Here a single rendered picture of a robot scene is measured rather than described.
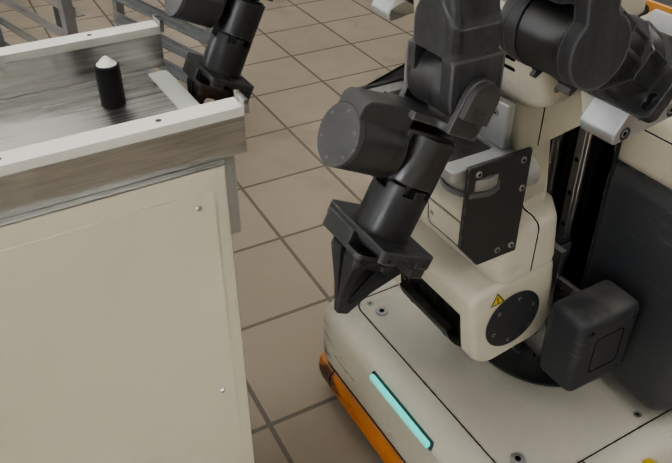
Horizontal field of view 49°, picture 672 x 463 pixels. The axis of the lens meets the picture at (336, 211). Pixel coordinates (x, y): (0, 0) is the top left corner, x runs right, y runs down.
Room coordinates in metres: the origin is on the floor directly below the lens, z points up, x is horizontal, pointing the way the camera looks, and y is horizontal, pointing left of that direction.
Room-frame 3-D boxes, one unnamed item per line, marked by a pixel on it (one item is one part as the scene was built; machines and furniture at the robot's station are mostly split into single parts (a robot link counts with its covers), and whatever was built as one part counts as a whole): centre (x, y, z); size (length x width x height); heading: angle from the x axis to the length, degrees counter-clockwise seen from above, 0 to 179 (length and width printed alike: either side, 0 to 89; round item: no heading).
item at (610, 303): (0.89, -0.28, 0.45); 0.28 x 0.27 x 0.25; 30
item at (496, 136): (0.88, -0.15, 0.77); 0.28 x 0.16 x 0.22; 30
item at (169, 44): (2.41, 0.62, 0.33); 0.64 x 0.03 x 0.03; 43
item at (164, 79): (0.88, 0.20, 0.77); 0.24 x 0.04 x 0.14; 30
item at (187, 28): (2.41, 0.62, 0.42); 0.64 x 0.03 x 0.03; 43
